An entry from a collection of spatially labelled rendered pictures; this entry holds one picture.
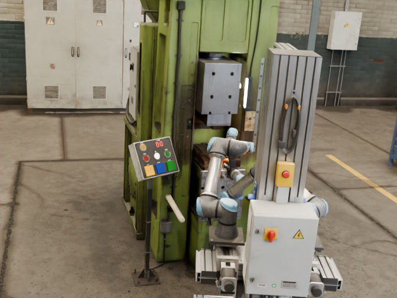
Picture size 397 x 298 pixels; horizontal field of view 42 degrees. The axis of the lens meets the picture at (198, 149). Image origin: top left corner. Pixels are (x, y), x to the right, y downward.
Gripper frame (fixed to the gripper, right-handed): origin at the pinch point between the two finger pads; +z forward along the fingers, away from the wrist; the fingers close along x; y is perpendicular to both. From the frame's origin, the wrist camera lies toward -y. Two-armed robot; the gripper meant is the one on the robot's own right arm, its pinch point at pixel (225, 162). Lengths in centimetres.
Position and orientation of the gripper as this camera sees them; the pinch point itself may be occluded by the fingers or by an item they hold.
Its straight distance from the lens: 408.1
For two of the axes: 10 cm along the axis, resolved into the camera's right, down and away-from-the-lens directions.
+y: -0.5, 9.6, 2.9
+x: 9.6, -0.4, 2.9
